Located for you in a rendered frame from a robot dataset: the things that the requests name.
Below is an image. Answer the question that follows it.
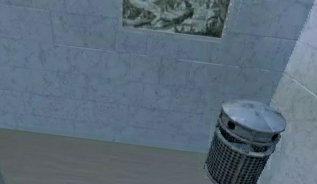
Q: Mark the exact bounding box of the black metal mesh trash can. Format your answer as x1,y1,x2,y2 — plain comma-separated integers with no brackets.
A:
202,96,290,184

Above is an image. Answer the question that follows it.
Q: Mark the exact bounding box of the grey-green framed wall picture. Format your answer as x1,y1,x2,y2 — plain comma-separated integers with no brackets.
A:
116,0,233,41

